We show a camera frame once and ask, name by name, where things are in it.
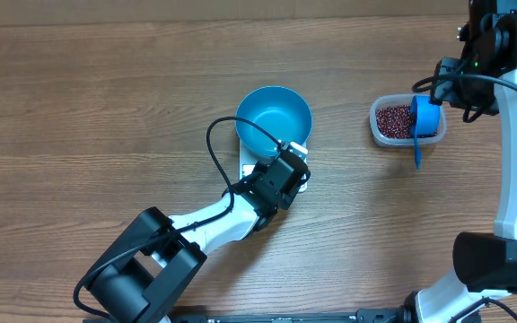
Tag blue plastic measuring scoop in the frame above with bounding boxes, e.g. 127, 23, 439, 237
410, 95, 440, 170

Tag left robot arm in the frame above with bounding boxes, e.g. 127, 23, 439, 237
73, 147, 310, 322

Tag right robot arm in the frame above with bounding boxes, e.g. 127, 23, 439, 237
399, 0, 517, 322

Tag blue metal bowl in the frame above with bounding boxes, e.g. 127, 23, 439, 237
235, 86, 313, 157

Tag white digital kitchen scale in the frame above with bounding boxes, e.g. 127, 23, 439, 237
239, 138, 309, 194

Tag red beans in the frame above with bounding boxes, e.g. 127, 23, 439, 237
375, 105, 417, 139

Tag clear plastic food container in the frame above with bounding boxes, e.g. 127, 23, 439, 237
370, 94, 447, 148

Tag right black cable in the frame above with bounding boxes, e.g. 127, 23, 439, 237
411, 72, 517, 125

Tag black cable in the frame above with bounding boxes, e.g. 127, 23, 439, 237
411, 72, 517, 125
72, 116, 286, 320

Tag left black cable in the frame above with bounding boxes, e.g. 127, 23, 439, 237
72, 116, 286, 320

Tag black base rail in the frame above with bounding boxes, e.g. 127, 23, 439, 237
169, 309, 407, 323

